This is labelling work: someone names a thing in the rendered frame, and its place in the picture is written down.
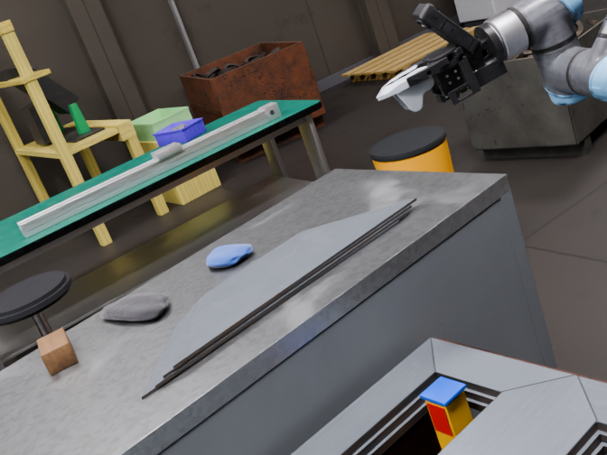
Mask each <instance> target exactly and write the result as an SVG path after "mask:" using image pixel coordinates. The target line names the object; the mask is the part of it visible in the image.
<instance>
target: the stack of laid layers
mask: <svg viewBox="0 0 607 455"><path fill-rule="evenodd" d="M440 376H442V377H445V378H448V379H451V380H454V381H457V382H460V383H463V384H466V386H467V388H466V389H464V390H463V391H464V393H465V395H466V399H467V402H468V405H469V407H470V408H472V409H475V410H478V411H481V412H482V411H483V410H484V409H485V408H486V407H487V406H488V405H489V404H490V403H491V402H492V401H493V400H494V399H495V398H496V397H497V396H498V395H499V394H500V393H501V392H498V391H495V390H491V389H489V388H486V387H483V386H479V385H475V384H472V383H468V382H465V381H462V380H460V379H456V378H453V377H450V376H445V375H442V374H439V373H436V372H435V373H434V374H432V375H431V376H430V377H429V378H428V379H427V380H425V381H424V382H423V383H422V384H421V385H420V386H419V387H418V388H417V389H416V390H415V391H414V392H413V393H412V394H410V395H409V396H408V397H407V398H406V399H405V400H403V401H402V402H401V403H400V404H399V405H398V406H396V407H395V408H394V409H393V410H392V411H391V412H390V413H388V414H387V415H386V416H385V417H384V418H383V419H382V420H380V421H379V422H378V423H377V424H376V425H375V426H373V427H372V428H371V429H370V430H369V431H368V432H366V433H365V434H364V435H363V436H362V437H361V438H360V439H359V440H357V441H356V442H355V443H354V444H353V445H352V446H350V447H349V448H348V449H347V450H346V451H345V452H343V453H342V454H341V455H381V454H382V453H383V452H384V451H386V450H387V449H388V448H389V447H390V446H391V445H392V444H393V443H394V442H396V441H397V440H398V439H399V438H400V437H401V436H402V435H403V434H404V433H405V432H407V431H408V430H409V429H410V428H411V427H412V426H413V425H414V424H415V423H417V422H418V421H419V420H420V419H421V418H422V417H423V416H424V415H425V414H426V413H428V412H429V411H428V408H427V405H426V402H425V400H424V399H421V398H420V394H422V393H423V392H424V390H425V389H426V388H428V387H429V386H430V385H431V384H432V383H433V382H434V381H436V380H437V379H438V378H439V377H440ZM605 454H607V425H606V424H603V423H600V422H598V421H597V422H596V423H595V424H594V425H593V426H592V427H591V428H590V430H589V431H588V432H587V433H586V434H585V435H584V436H583V438H582V439H581V440H580V441H579V442H577V443H576V444H575V446H574V447H573V448H572V449H571V450H570V451H569V452H568V453H567V455H605Z"/></svg>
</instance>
